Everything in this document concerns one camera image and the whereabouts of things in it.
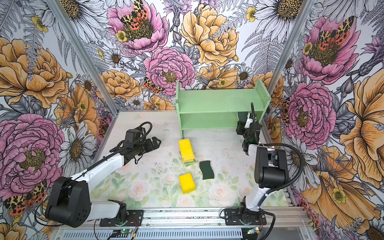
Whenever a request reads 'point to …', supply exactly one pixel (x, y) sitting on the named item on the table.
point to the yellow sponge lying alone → (187, 183)
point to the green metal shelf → (217, 108)
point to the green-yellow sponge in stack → (188, 161)
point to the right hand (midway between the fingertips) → (242, 125)
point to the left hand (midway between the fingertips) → (154, 148)
